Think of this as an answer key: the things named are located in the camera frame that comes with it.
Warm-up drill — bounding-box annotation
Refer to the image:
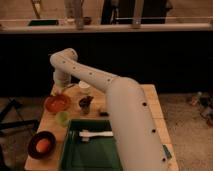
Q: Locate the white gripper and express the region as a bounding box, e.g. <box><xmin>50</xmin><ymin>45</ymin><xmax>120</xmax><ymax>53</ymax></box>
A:
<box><xmin>51</xmin><ymin>70</ymin><xmax>71</xmax><ymax>95</ymax></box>

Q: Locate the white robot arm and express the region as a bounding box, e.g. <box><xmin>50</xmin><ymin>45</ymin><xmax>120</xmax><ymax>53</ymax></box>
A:
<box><xmin>50</xmin><ymin>48</ymin><xmax>168</xmax><ymax>171</ymax></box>

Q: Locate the orange red bowl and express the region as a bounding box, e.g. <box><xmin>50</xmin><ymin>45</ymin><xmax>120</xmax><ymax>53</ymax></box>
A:
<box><xmin>44</xmin><ymin>94</ymin><xmax>71</xmax><ymax>114</ymax></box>

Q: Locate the dark bowl with orange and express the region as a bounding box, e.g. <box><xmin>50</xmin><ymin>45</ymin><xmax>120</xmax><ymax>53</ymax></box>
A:
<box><xmin>28</xmin><ymin>131</ymin><xmax>56</xmax><ymax>159</ymax></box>

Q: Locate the white cup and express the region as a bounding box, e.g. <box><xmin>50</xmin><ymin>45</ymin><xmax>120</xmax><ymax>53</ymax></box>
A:
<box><xmin>78</xmin><ymin>81</ymin><xmax>90</xmax><ymax>95</ymax></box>

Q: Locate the small green cup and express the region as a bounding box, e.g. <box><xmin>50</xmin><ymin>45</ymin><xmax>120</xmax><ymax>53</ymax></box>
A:
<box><xmin>55</xmin><ymin>111</ymin><xmax>69</xmax><ymax>127</ymax></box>

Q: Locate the dark glass with utensils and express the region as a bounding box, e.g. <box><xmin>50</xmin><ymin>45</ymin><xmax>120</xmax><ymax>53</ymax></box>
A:
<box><xmin>79</xmin><ymin>96</ymin><xmax>93</xmax><ymax>114</ymax></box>

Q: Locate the wooden table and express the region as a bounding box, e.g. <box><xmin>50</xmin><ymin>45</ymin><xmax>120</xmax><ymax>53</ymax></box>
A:
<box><xmin>24</xmin><ymin>84</ymin><xmax>180</xmax><ymax>171</ymax></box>

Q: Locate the brown sponge block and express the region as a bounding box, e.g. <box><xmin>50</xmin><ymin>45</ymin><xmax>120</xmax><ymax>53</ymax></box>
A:
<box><xmin>99</xmin><ymin>107</ymin><xmax>109</xmax><ymax>117</ymax></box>

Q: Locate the white brush in tray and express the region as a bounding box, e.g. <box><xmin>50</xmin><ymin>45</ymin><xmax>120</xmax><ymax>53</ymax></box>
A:
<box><xmin>79</xmin><ymin>130</ymin><xmax>113</xmax><ymax>142</ymax></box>

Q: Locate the black folding stand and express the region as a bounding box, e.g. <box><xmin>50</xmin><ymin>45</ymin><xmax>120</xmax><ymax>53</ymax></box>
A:
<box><xmin>0</xmin><ymin>99</ymin><xmax>39</xmax><ymax>171</ymax></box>

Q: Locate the green plastic tray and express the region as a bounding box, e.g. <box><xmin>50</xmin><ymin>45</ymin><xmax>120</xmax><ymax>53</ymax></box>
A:
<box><xmin>58</xmin><ymin>119</ymin><xmax>123</xmax><ymax>171</ymax></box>

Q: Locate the person in background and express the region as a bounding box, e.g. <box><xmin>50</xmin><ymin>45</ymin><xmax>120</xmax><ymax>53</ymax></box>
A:
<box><xmin>101</xmin><ymin>0</ymin><xmax>119</xmax><ymax>25</ymax></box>

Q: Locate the teal green sponge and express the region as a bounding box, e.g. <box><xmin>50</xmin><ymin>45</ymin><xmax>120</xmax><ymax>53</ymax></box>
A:
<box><xmin>163</xmin><ymin>145</ymin><xmax>172</xmax><ymax>159</ymax></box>

